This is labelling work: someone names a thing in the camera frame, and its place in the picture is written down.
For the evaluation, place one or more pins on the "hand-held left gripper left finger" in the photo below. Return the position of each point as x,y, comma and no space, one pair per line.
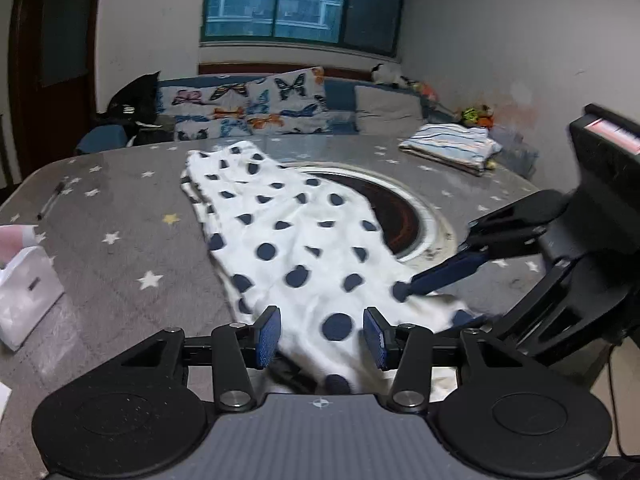
267,335

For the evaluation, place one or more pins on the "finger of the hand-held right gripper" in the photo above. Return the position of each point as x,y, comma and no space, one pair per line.
445,272
560,310

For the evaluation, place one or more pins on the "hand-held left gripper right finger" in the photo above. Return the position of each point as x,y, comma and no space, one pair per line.
375,336

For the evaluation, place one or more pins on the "white navy polka dot pants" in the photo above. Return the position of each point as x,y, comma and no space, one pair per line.
300,240

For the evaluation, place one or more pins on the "folded striped clothes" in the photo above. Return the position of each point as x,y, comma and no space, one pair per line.
450,147

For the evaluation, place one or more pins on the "colourful small toy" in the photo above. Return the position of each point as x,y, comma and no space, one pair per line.
477,116

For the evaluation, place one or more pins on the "grey cushion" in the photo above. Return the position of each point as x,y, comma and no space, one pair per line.
387,110

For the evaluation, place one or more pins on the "grey star print tablecloth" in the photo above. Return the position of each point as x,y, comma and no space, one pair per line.
115,240

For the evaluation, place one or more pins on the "black and white plush toy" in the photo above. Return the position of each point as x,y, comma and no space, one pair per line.
387,74

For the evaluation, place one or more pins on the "butterfly print pillow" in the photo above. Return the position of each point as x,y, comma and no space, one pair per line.
240,105

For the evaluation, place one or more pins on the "white paper bag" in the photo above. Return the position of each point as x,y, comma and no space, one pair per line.
25,290

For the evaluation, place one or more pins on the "black pen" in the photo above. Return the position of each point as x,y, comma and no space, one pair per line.
50,202

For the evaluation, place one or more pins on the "black bag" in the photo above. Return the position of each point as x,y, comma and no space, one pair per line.
132,105

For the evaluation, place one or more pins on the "window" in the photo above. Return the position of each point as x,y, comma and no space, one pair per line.
300,0

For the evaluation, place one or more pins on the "dark wooden door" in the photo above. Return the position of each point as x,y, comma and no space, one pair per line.
55,60

